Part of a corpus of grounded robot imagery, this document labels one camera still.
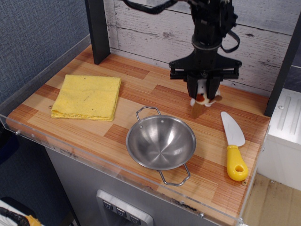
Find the yellow object bottom left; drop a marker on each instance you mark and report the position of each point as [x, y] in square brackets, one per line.
[33, 221]

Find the stainless steel handled bowl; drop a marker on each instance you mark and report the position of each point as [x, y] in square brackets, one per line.
[160, 142]

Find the yellow folded cloth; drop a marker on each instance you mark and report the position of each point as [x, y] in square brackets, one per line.
[87, 97]

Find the white knife yellow handle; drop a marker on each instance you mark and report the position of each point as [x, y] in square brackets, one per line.
[236, 167]

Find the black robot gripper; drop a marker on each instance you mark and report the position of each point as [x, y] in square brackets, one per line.
[204, 64]

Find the silver dispenser button panel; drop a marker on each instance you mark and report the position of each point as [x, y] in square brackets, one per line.
[128, 213]

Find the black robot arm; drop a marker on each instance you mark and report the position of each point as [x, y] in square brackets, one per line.
[213, 21]

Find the white side cabinet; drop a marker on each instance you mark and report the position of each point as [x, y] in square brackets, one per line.
[280, 158]

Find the red and white plush toy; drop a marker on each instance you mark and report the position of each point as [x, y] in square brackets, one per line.
[201, 101]

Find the clear acrylic guard rail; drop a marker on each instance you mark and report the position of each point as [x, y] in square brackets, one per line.
[144, 89]

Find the black left frame post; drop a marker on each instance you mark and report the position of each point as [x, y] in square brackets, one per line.
[98, 29]

